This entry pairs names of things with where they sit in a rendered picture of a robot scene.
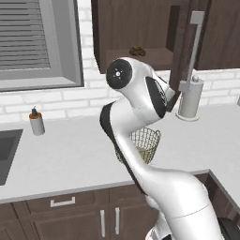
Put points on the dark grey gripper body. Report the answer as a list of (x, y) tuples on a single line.
[(173, 101)]

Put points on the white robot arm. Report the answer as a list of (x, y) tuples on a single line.
[(175, 193)]

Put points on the brown bread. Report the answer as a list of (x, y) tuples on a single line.
[(137, 51)]

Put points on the dark wood base cabinet side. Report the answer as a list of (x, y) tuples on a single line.
[(220, 200)]

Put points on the dark wood base cabinet door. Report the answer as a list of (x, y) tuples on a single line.
[(68, 226), (134, 220), (9, 223)]

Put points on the white paper towel roll holder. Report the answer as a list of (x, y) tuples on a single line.
[(190, 100)]

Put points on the dark wood drawer front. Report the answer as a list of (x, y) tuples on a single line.
[(84, 200), (123, 193)]

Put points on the grey framed window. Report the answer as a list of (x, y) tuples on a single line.
[(64, 40)]

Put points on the white soap dispenser brown collar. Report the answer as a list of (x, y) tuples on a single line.
[(37, 123)]

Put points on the grey window blinds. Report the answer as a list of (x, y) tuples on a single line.
[(23, 32)]

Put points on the grey sink basin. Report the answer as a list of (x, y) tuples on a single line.
[(7, 153)]

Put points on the dark wood wall cabinet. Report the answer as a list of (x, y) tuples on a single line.
[(131, 25)]

